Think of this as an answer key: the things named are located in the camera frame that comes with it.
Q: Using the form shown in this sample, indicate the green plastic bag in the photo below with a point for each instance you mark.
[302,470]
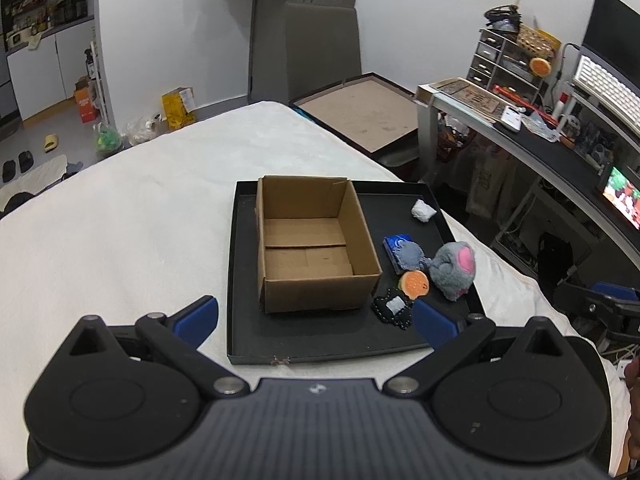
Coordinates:
[108,140]

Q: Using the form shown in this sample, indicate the brown framed board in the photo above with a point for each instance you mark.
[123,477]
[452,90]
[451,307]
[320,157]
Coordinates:
[368,111]

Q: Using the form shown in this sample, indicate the orange burger plush toy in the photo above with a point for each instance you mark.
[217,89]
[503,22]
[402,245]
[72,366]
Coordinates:
[414,284]

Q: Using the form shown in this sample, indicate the black dotted fabric pouch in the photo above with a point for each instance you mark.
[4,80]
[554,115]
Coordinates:
[393,310]

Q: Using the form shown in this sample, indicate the black shallow tray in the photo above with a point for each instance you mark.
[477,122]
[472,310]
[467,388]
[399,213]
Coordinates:
[255,337]

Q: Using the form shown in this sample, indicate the white crumpled plastic wad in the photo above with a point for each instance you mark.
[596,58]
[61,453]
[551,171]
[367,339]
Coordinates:
[422,211]

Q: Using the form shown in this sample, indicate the grey pink plush mouse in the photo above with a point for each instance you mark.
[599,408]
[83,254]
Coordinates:
[452,269]

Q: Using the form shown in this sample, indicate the grey metal desk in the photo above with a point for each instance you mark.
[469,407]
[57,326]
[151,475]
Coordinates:
[533,150]

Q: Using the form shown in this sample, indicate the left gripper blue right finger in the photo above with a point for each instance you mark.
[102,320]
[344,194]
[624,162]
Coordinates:
[434,325]

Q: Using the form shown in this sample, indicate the brown cardboard box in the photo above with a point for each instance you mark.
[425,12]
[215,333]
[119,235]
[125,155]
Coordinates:
[315,250]

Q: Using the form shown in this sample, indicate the small lit screen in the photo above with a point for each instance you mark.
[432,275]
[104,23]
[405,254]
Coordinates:
[623,194]

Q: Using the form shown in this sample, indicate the white cabinet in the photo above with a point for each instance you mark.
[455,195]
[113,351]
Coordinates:
[47,75]

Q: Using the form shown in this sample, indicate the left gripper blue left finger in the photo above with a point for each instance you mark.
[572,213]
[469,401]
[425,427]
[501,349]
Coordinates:
[196,322]

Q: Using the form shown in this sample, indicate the grey drawer organizer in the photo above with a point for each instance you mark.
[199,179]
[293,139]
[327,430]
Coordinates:
[499,61]

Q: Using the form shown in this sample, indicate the blue tissue packet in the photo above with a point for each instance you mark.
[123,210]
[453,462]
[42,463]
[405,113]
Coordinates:
[393,243]

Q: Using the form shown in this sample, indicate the orange cardboard box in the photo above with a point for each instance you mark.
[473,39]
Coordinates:
[86,99]

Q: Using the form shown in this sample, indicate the yellow slipper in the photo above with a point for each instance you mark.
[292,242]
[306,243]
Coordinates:
[50,143]

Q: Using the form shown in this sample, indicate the blue denim fabric piece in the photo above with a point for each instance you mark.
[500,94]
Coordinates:
[409,255]

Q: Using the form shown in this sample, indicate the black monitor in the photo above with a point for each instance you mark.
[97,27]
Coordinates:
[613,34]

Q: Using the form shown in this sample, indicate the black slippers pair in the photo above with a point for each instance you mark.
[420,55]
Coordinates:
[24,162]

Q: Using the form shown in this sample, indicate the white keyboard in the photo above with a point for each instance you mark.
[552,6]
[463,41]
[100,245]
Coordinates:
[609,91]

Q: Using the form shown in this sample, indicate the white tote bag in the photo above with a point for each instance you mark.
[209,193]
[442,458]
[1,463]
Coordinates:
[491,184]

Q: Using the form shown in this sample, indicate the yellow cardboard box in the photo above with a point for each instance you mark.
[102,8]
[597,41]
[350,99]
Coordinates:
[179,108]

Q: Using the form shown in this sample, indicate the orange round plush on drawers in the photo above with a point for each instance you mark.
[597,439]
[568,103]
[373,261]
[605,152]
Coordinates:
[540,67]

